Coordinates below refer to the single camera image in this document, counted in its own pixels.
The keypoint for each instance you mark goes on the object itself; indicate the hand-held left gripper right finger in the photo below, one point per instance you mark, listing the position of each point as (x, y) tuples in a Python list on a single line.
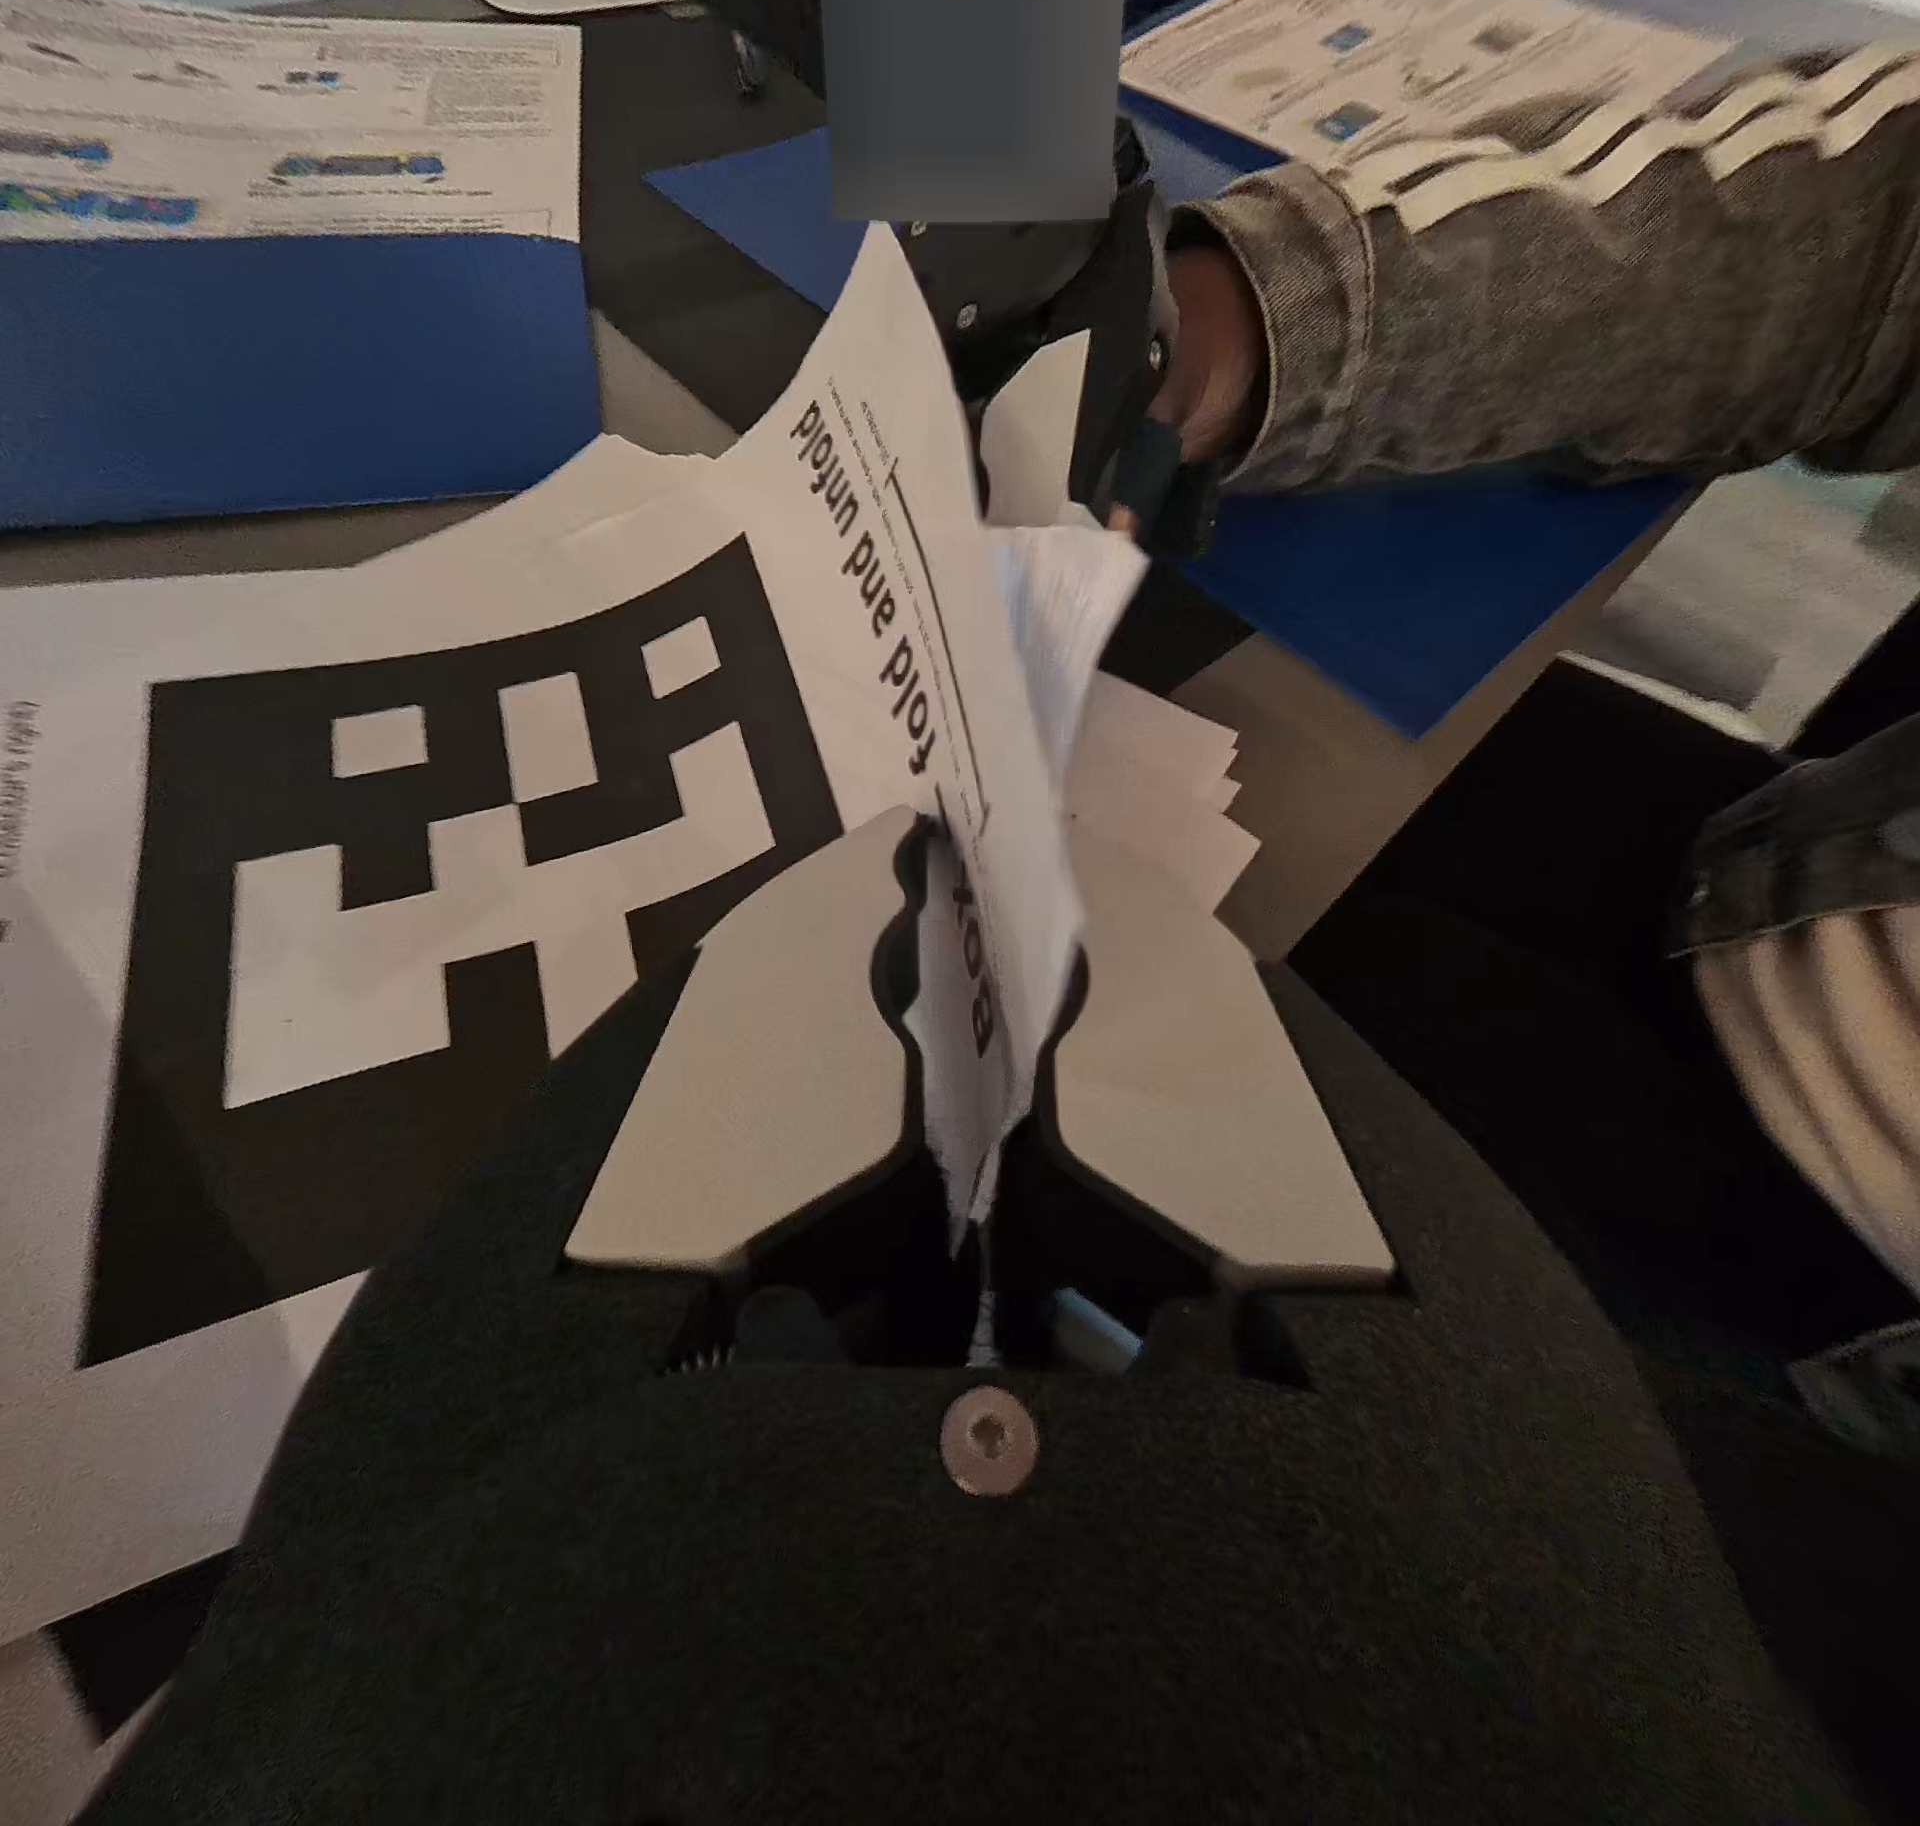
[(1218, 1103)]

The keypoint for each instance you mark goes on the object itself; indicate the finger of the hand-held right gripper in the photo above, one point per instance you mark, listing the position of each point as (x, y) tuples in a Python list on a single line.
[(1039, 431)]

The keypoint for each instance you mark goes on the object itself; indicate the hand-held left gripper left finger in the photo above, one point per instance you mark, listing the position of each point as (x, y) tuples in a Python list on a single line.
[(750, 1076)]

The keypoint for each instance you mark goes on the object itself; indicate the stack of white papers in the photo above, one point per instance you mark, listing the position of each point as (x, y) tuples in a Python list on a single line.
[(1110, 746)]

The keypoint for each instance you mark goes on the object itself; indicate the white sheet with black marker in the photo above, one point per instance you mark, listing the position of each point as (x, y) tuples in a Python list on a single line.
[(445, 625)]

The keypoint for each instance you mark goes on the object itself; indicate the person's right forearm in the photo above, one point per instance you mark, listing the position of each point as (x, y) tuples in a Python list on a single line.
[(1576, 281)]

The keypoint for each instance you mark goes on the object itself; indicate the grey-brown desk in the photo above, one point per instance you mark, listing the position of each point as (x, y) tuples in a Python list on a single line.
[(692, 368)]

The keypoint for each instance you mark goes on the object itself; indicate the person's right hand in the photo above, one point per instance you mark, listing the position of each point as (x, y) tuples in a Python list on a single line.
[(1209, 357)]

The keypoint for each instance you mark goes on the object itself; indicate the blue folder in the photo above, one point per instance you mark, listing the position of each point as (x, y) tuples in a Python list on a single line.
[(1382, 581), (268, 368)]

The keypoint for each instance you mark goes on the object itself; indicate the printed instruction sheet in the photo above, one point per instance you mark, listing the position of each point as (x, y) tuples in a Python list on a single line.
[(1391, 24), (300, 104)]

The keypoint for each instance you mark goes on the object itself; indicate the person's pale ribbed shirt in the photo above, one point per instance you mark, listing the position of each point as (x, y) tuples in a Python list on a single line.
[(1830, 1076)]

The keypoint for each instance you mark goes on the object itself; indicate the person's denim jacket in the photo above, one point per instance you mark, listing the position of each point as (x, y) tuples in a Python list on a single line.
[(1802, 818)]

